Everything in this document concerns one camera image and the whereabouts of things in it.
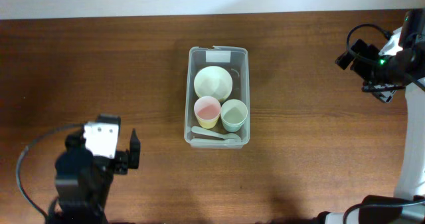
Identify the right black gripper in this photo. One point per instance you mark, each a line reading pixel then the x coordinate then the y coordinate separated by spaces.
pixel 358 68

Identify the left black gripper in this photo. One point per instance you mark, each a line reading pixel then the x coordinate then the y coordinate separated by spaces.
pixel 125 158

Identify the grey plastic fork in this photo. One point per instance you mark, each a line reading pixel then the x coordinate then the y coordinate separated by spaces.
pixel 213 142

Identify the yellow plastic cup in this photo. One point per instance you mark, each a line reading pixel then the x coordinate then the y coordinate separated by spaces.
pixel 207 121

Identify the pink plastic cup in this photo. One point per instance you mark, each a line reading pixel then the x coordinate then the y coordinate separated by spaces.
pixel 207 108

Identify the grey plastic spoon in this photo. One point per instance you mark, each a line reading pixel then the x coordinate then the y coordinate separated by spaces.
pixel 206 132

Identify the white plastic bowl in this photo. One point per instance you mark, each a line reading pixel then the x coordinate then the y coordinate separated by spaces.
pixel 213 81

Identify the green plastic cup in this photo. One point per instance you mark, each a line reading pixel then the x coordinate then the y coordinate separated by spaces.
pixel 232 127

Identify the white plastic cup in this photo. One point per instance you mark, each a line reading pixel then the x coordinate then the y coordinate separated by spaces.
pixel 234 113

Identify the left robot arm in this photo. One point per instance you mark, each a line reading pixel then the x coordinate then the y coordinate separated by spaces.
pixel 83 180

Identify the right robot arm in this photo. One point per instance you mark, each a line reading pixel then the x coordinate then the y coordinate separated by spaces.
pixel 407 203

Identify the clear plastic storage container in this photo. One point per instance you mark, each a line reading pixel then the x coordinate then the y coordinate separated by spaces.
pixel 235 61

